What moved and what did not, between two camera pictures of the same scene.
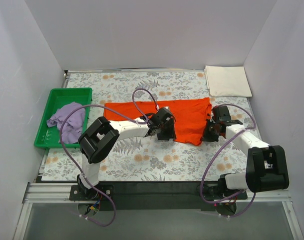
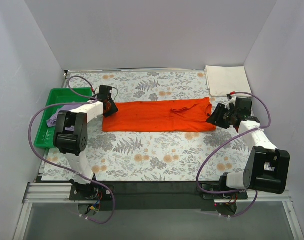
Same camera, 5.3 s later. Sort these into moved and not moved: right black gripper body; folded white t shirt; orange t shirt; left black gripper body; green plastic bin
Moved: right black gripper body; left black gripper body; orange t shirt
Not moved: green plastic bin; folded white t shirt
